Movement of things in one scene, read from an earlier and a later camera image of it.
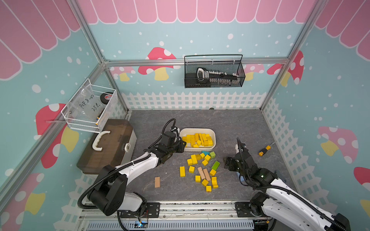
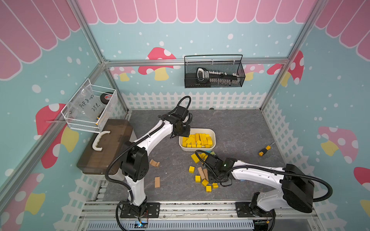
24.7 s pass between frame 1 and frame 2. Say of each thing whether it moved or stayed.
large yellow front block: moved
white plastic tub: stayed
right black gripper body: moved
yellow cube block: stayed
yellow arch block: stayed
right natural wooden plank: stayed
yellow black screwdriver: stayed
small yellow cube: stayed
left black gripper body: moved
